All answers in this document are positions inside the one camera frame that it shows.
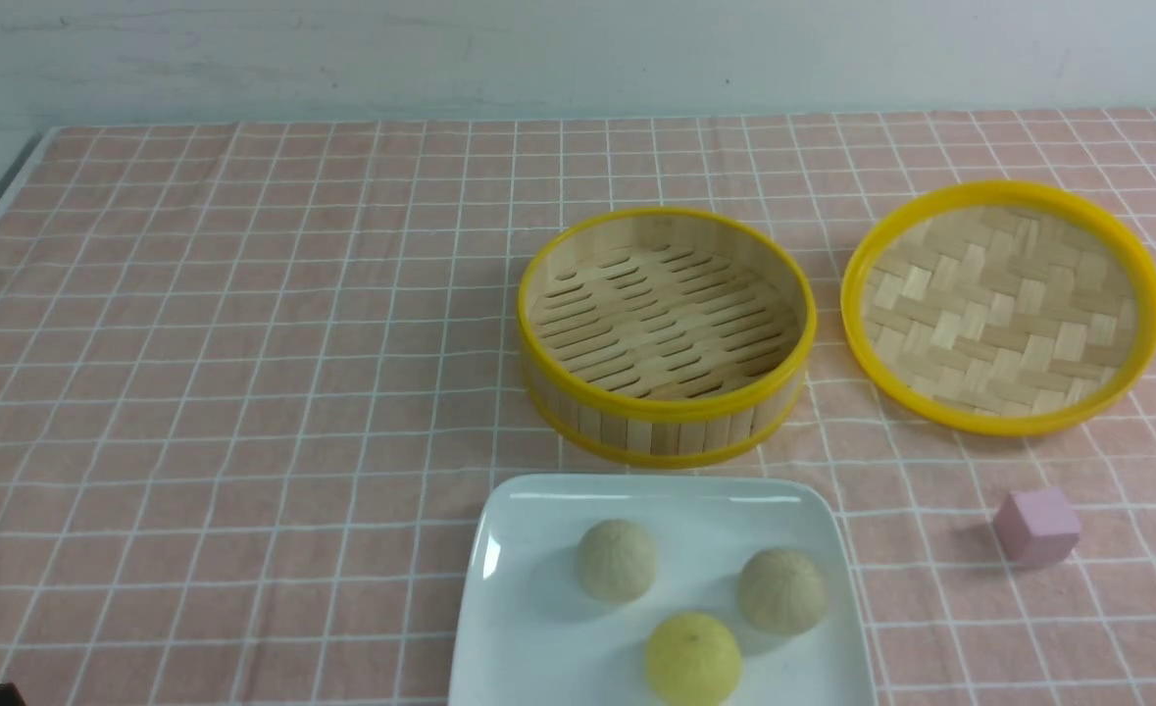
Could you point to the white bun from basket front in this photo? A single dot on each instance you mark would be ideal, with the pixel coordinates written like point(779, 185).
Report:
point(616, 561)

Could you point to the white bun from basket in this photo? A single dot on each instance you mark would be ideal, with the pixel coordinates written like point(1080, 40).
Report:
point(782, 592)
point(616, 561)

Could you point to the yellow steamed bun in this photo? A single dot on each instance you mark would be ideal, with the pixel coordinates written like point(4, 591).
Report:
point(692, 658)

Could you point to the white square plate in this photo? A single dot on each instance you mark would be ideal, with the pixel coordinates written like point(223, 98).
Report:
point(529, 635)

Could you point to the yellow-rimmed bamboo steamer basket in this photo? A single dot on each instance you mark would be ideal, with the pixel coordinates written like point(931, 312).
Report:
point(665, 338)

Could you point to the pink checkered tablecloth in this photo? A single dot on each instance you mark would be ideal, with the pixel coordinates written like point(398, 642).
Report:
point(256, 381)

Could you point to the yellow-rimmed woven steamer lid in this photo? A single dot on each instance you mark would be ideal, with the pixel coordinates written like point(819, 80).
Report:
point(1001, 308)

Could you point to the pink cube block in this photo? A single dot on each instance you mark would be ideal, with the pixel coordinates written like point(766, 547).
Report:
point(1037, 528)

